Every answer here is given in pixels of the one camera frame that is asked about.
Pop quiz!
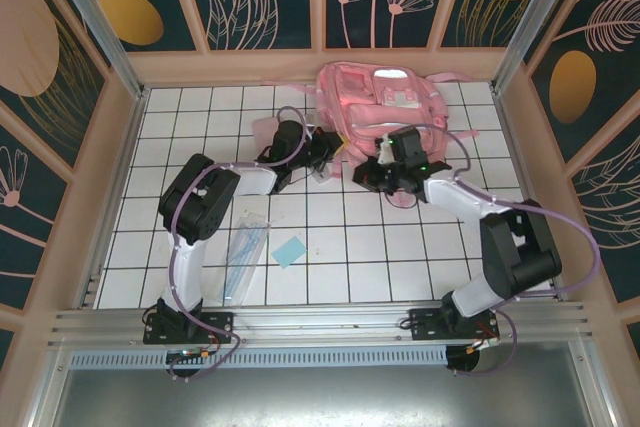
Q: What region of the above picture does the pink backpack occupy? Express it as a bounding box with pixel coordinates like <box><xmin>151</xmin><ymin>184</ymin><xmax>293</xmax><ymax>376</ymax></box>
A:
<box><xmin>287</xmin><ymin>61</ymin><xmax>481</xmax><ymax>181</ymax></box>

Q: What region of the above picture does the clear plastic ruler pouch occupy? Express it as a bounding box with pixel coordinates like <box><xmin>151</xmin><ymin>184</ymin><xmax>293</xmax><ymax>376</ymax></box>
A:
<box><xmin>219</xmin><ymin>211</ymin><xmax>274</xmax><ymax>306</ymax></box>

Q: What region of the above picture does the blue sticky note pad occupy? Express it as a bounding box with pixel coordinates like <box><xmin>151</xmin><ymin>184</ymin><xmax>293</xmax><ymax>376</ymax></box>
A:
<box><xmin>271</xmin><ymin>235</ymin><xmax>309</xmax><ymax>269</ymax></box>

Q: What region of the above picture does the grey metal sheet panel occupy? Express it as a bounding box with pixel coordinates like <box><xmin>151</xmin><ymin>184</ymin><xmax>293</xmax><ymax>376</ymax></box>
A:
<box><xmin>29</xmin><ymin>341</ymin><xmax>616</xmax><ymax>427</ymax></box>

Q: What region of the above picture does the small circuit board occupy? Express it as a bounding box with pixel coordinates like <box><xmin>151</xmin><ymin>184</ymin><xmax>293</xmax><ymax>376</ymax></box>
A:
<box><xmin>167</xmin><ymin>346</ymin><xmax>214</xmax><ymax>363</ymax></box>

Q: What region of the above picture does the aluminium mounting rail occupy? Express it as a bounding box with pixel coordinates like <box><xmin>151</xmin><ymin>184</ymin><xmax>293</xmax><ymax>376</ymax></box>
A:
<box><xmin>47</xmin><ymin>300</ymin><xmax>596</xmax><ymax>348</ymax></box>

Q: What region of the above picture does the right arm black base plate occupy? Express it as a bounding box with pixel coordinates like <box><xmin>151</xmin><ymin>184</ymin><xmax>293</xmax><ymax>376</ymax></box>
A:
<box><xmin>408</xmin><ymin>307</ymin><xmax>501</xmax><ymax>341</ymax></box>

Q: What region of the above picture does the grey slotted cable duct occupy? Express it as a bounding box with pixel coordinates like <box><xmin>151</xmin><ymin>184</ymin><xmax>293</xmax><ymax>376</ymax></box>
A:
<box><xmin>67</xmin><ymin>344</ymin><xmax>449</xmax><ymax>371</ymax></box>

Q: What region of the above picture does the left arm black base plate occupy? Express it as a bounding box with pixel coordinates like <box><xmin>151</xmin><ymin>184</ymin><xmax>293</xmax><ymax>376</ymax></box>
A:
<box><xmin>143</xmin><ymin>310</ymin><xmax>236</xmax><ymax>346</ymax></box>

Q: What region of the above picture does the aluminium frame post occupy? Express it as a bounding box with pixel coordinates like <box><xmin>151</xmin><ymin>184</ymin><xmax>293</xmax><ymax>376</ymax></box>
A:
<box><xmin>39</xmin><ymin>0</ymin><xmax>151</xmax><ymax>101</ymax></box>
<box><xmin>489</xmin><ymin>0</ymin><xmax>586</xmax><ymax>93</ymax></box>

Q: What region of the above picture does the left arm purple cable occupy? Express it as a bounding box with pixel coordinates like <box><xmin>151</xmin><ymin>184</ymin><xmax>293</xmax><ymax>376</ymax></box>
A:
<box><xmin>167</xmin><ymin>105</ymin><xmax>309</xmax><ymax>383</ymax></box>

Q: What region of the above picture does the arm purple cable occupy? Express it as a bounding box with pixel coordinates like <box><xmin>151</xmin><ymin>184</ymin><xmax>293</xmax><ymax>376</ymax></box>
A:
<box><xmin>167</xmin><ymin>105</ymin><xmax>309</xmax><ymax>383</ymax></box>
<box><xmin>384</xmin><ymin>124</ymin><xmax>601</xmax><ymax>378</ymax></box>

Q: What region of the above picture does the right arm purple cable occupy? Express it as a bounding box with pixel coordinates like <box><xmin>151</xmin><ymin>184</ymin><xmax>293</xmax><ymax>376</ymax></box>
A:
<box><xmin>384</xmin><ymin>124</ymin><xmax>601</xmax><ymax>378</ymax></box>

